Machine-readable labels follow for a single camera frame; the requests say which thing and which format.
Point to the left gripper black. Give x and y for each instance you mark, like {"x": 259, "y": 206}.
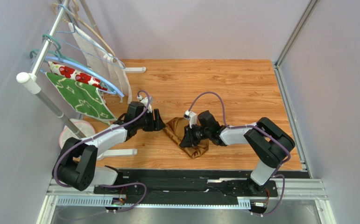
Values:
{"x": 158, "y": 121}

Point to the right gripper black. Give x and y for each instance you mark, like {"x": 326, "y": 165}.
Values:
{"x": 191, "y": 135}

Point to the brown satin napkin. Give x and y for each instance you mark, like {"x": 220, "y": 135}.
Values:
{"x": 175, "y": 131}

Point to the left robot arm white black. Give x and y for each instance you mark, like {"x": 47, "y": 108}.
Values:
{"x": 76, "y": 164}

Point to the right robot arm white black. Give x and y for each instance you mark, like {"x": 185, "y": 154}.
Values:
{"x": 269, "y": 142}

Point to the beige grey hanging cloth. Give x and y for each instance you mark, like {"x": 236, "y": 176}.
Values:
{"x": 102, "y": 62}

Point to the green white patterned towel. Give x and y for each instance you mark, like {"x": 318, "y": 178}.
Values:
{"x": 83, "y": 98}

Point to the red floral white cloth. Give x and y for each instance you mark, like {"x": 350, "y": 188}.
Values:
{"x": 74, "y": 74}

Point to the teal plastic hanger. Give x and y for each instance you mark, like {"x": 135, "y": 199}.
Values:
{"x": 50, "y": 47}

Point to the light blue plastic hanger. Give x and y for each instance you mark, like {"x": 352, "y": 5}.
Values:
{"x": 112, "y": 89}

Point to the white metal clothes rack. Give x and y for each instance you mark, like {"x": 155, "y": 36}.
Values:
{"x": 29, "y": 79}

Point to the wooden hanger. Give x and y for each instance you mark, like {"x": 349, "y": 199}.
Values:
{"x": 91, "y": 26}

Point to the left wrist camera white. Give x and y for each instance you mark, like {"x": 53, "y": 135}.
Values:
{"x": 147, "y": 102}

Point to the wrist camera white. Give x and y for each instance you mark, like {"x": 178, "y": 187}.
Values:
{"x": 191, "y": 117}
{"x": 147, "y": 102}

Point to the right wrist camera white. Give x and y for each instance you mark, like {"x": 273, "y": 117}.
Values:
{"x": 191, "y": 117}

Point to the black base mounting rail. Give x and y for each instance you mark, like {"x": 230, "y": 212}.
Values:
{"x": 187, "y": 187}

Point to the aluminium corner frame post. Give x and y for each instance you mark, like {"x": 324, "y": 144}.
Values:
{"x": 312, "y": 4}

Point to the thin blue wire hanger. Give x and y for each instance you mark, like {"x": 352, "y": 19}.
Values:
{"x": 92, "y": 50}

